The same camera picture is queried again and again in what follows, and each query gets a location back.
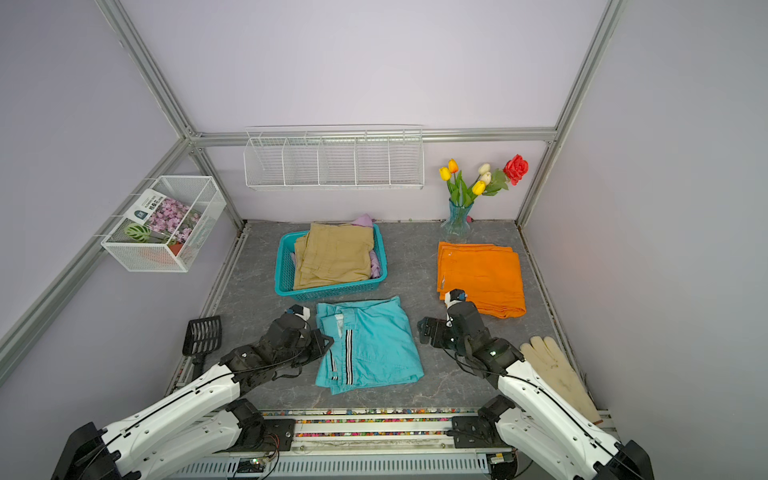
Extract teal pants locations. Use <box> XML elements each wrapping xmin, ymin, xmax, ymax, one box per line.
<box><xmin>315</xmin><ymin>296</ymin><xmax>424</xmax><ymax>395</ymax></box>

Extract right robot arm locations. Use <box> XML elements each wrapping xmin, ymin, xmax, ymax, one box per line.
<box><xmin>417</xmin><ymin>301</ymin><xmax>655</xmax><ymax>479</ymax></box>

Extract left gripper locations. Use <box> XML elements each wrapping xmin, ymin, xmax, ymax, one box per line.
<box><xmin>276</xmin><ymin>328</ymin><xmax>334</xmax><ymax>370</ymax></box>

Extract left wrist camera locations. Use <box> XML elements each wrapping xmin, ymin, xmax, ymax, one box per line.
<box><xmin>286</xmin><ymin>304</ymin><xmax>311</xmax><ymax>321</ymax></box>

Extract red rose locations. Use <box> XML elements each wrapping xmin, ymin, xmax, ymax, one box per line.
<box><xmin>503</xmin><ymin>154</ymin><xmax>529</xmax><ymax>186</ymax></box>

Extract white wire wall shelf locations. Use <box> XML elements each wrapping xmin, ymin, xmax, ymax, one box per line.
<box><xmin>243</xmin><ymin>124</ymin><xmax>425</xmax><ymax>190</ymax></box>

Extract teal plastic basket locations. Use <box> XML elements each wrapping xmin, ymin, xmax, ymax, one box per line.
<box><xmin>274</xmin><ymin>224</ymin><xmax>388</xmax><ymax>301</ymax></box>

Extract khaki pants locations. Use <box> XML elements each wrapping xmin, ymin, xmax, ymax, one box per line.
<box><xmin>292</xmin><ymin>221</ymin><xmax>376</xmax><ymax>292</ymax></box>

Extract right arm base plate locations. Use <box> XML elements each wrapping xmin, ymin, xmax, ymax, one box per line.
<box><xmin>446</xmin><ymin>416</ymin><xmax>496</xmax><ymax>449</ymax></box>

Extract pink flower plant pot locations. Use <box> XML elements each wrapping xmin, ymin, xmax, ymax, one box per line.
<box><xmin>123</xmin><ymin>194</ymin><xmax>201</xmax><ymax>256</ymax></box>

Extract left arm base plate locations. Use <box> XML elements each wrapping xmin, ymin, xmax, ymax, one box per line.
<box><xmin>229</xmin><ymin>417</ymin><xmax>296</xmax><ymax>452</ymax></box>

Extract orange pants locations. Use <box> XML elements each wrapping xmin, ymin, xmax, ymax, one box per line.
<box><xmin>437</xmin><ymin>242</ymin><xmax>527</xmax><ymax>319</ymax></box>

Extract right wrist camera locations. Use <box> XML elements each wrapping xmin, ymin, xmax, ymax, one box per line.
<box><xmin>444</xmin><ymin>289</ymin><xmax>467</xmax><ymax>308</ymax></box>

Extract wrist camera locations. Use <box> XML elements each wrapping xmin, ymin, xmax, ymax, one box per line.
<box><xmin>286</xmin><ymin>304</ymin><xmax>311</xmax><ymax>321</ymax></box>
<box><xmin>444</xmin><ymin>289</ymin><xmax>467</xmax><ymax>308</ymax></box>

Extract yellow tulip bunch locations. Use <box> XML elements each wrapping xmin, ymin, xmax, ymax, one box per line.
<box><xmin>439</xmin><ymin>159</ymin><xmax>510</xmax><ymax>208</ymax></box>

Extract white wire side basket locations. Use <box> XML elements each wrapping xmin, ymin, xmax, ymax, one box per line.
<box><xmin>101</xmin><ymin>175</ymin><xmax>226</xmax><ymax>273</ymax></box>

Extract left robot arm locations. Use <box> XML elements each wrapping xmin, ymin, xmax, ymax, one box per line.
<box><xmin>52</xmin><ymin>305</ymin><xmax>334</xmax><ymax>479</ymax></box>

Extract glass vase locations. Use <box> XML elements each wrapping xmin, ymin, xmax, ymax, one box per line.
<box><xmin>441</xmin><ymin>201</ymin><xmax>472</xmax><ymax>243</ymax></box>

